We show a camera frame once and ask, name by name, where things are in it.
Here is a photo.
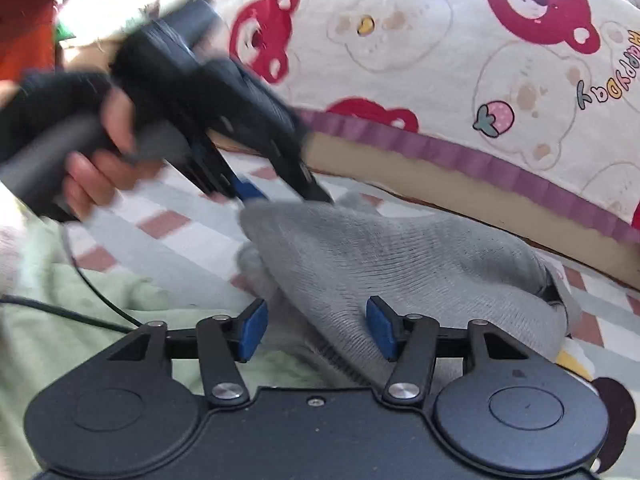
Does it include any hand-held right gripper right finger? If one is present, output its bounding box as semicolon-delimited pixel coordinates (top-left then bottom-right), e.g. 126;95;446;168
365;296;532;407

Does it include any white fluffy blanket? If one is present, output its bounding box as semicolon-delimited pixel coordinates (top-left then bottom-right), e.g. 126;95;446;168
0;185;31;301

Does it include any gray knit sweater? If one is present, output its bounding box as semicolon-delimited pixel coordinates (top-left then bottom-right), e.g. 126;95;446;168
237;192;583;391

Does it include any person's orange clothing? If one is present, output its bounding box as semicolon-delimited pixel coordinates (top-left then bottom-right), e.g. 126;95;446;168
0;0;66;83

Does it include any light green blanket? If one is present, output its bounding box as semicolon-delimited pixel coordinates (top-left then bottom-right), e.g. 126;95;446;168
0;195;321;480

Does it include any black cable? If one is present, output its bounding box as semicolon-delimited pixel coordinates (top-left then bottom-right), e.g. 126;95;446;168
0;240;143;333

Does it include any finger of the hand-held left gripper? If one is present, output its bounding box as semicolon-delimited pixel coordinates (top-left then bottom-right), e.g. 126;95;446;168
181;131;267;204
269;151;336;206

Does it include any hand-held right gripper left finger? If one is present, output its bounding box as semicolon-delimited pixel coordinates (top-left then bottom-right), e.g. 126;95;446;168
105;297;271;408

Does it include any checked dog print bedsheet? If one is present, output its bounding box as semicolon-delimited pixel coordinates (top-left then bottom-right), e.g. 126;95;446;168
65;150;640;476

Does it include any person's left hand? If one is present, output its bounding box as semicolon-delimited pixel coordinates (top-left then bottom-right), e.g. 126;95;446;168
62;85;166;223

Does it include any bear print pillow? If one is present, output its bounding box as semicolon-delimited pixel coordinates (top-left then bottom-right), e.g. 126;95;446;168
160;0;640;281

